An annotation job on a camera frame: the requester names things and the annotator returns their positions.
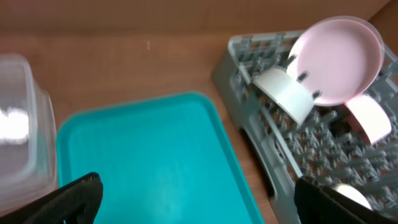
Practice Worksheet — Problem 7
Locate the teal serving tray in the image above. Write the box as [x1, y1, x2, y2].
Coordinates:
[57, 93, 263, 223]

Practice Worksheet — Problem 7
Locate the grey dishwasher rack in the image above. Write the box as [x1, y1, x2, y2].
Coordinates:
[213, 31, 397, 223]

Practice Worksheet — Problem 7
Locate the grey bowl with food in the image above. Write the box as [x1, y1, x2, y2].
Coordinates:
[252, 66, 314, 125]

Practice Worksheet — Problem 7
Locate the pink plate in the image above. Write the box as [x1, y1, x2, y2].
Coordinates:
[287, 16, 384, 106]

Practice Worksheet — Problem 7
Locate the white cup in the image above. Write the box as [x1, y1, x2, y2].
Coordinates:
[332, 184, 372, 210]

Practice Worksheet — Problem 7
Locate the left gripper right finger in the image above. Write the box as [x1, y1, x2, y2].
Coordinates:
[294, 176, 395, 224]

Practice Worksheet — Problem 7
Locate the pink bowl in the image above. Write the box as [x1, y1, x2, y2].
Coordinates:
[345, 94, 392, 144]

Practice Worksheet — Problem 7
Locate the clear plastic bin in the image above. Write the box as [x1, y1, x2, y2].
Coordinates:
[1, 54, 57, 215]

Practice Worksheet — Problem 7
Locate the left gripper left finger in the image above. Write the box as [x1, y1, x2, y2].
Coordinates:
[1, 172, 103, 224]

